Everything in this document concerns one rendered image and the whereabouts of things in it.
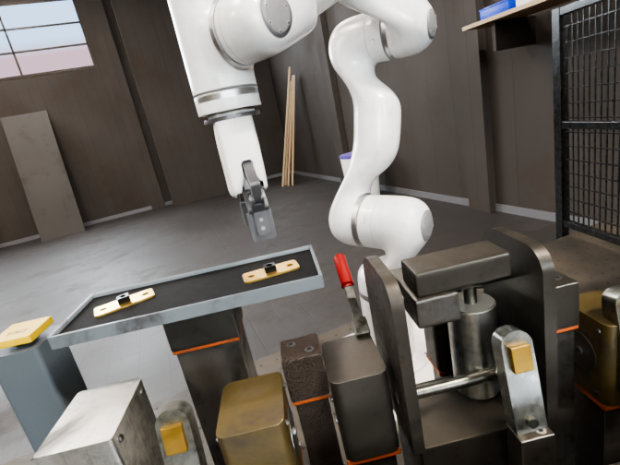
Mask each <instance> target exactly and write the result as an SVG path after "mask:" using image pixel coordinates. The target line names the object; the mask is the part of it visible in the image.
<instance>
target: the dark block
mask: <svg viewBox="0 0 620 465"><path fill-rule="evenodd" d="M555 288H556V332H557V374H558V418H559V419H558V420H555V421H551V422H548V423H547V425H548V427H549V428H550V429H551V430H552V432H553V433H554V441H555V465H575V374H574V329H576V328H578V324H579V283H578V281H577V280H574V279H572V278H570V277H568V276H567V275H565V274H563V273H561V272H559V271H557V270H556V271H555Z"/></svg>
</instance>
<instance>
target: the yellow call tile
mask: <svg viewBox="0 0 620 465"><path fill-rule="evenodd" d="M53 322H54V321H53V319H52V317H51V316H47V317H42V318H38V319H33V320H30V321H26V322H21V323H17V324H13V325H12V326H10V327H9V328H8V329H6V330H5V331H4V332H3V333H1V334H0V350H1V349H4V348H9V347H13V346H22V345H25V344H27V343H30V342H33V341H34V340H35V339H36V338H37V337H38V336H40V335H41V334H42V333H43V332H44V330H46V329H47V328H48V327H49V326H50V325H51V324H52V323H53Z"/></svg>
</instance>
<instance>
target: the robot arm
mask: <svg viewBox="0 0 620 465"><path fill-rule="evenodd" d="M167 1H168V5H169V8H170V11H171V15H172V19H173V24H174V28H175V32H176V35H177V39H178V42H179V45H180V49H181V53H182V56H183V59H184V63H185V69H186V73H187V76H188V79H189V83H190V87H191V90H192V93H193V97H194V100H195V104H196V107H197V113H198V117H207V118H208V120H207V121H204V125H213V128H214V134H215V138H216V142H217V147H218V151H219V154H220V158H221V164H222V168H223V171H224V175H225V179H226V183H227V186H228V190H229V192H230V194H231V196H232V197H235V198H237V194H239V198H240V201H243V202H239V203H240V207H241V210H242V213H243V217H244V224H245V226H246V227H250V230H251V233H252V237H253V240H254V242H256V243H257V242H260V241H264V240H267V239H270V238H274V237H276V236H277V233H276V229H275V225H274V221H273V217H272V213H271V209H270V207H269V205H268V200H267V197H266V194H265V190H266V189H267V188H268V182H267V177H266V172H265V167H264V163H263V159H262V155H261V150H260V147H259V143H258V139H257V135H256V129H255V125H254V121H253V117H252V116H253V115H257V114H260V111H259V110H255V108H254V107H257V106H259V105H261V100H260V97H259V93H258V88H257V83H256V76H255V72H254V64H255V63H257V62H260V61H263V60H265V59H268V58H270V57H272V56H274V55H276V54H279V53H281V52H283V51H284V50H286V49H288V48H289V47H291V46H292V45H294V44H295V43H297V42H298V41H300V40H301V39H302V38H303V37H305V36H306V35H307V34H309V33H310V32H311V31H312V30H313V29H314V27H315V26H316V22H317V16H318V15H319V14H321V13H322V12H324V11H325V10H327V9H328V8H329V7H331V6H332V5H334V4H335V3H336V2H339V3H341V4H342V5H344V6H346V7H349V8H351V9H353V10H355V11H358V12H360V13H362V14H360V15H357V16H354V17H351V18H347V19H345V20H344V21H342V22H341V23H340V24H339V25H338V26H337V27H336V28H335V29H334V30H333V32H332V34H331V36H330V40H329V45H328V52H329V58H330V62H331V64H332V66H333V67H334V69H335V71H336V72H337V73H338V74H339V76H340V77H341V79H342V80H343V81H344V83H345V84H346V86H347V88H348V89H349V91H350V94H351V95H352V101H353V110H354V133H353V148H352V157H351V161H350V165H349V168H348V171H347V172H346V175H345V177H344V179H343V181H342V183H341V185H340V188H339V190H338V193H337V195H336V196H335V198H334V200H333V203H332V205H331V208H330V212H329V217H328V222H329V227H330V230H331V232H332V234H333V235H334V237H336V238H337V239H338V240H339V241H340V242H342V243H344V244H349V245H354V246H361V247H370V248H377V249H383V250H384V251H385V252H386V254H385V255H384V256H380V257H379V258H380V259H381V260H382V261H383V263H384V264H385V265H386V266H387V268H388V269H389V270H392V269H394V268H401V260H402V259H406V258H410V257H414V256H416V255H417V254H418V253H419V252H420V250H421V249H422V248H423V246H424V245H425V244H426V242H427V241H428V239H429V238H430V236H431V233H432V231H433V227H434V223H433V217H432V214H431V211H430V209H429V208H428V207H427V206H426V204H425V203H423V202H422V200H420V199H418V198H415V197H405V196H388V195H371V188H372V185H373V183H374V181H375V179H376V178H377V176H378V175H379V174H381V173H382V172H383V171H385V170H386V169H387V168H388V167H389V166H390V164H391V163H392V162H393V161H394V159H395V157H396V155H397V152H398V149H399V139H400V125H401V109H400V103H399V99H398V97H397V95H396V94H395V93H394V92H393V91H392V90H391V89H390V88H389V87H387V86H386V85H385V84H384V83H382V82H381V81H380V80H379V79H378V78H377V77H376V73H375V67H376V64H377V63H381V62H386V61H390V60H395V59H400V58H404V57H409V56H413V55H416V54H418V53H420V52H422V51H423V50H425V49H426V48H427V47H428V46H429V45H430V43H431V42H432V41H433V39H434V37H435V33H436V29H437V25H436V15H435V11H434V10H433V8H432V6H431V5H430V4H429V2H428V1H427V0H167ZM358 286H359V293H360V300H361V306H362V312H363V316H365V317H366V320H367V323H368V326H369V328H370V335H371V337H372V339H373V341H374V343H375V345H376V338H375V333H374V328H373V322H372V317H371V312H370V306H369V301H368V295H367V290H366V285H365V279H364V264H362V265H361V266H360V268H359V271H358ZM405 312H406V310H405ZM406 318H407V325H408V331H409V338H410V344H411V356H412V362H413V369H414V374H416V373H418V372H420V371H421V370H422V369H423V368H424V367H425V366H426V365H427V363H428V361H429V360H428V358H427V357H426V353H427V351H426V344H425V339H424V338H423V337H422V336H421V335H419V334H418V333H416V332H414V331H413V322H412V319H411V317H410V316H409V314H408V313H407V312H406Z"/></svg>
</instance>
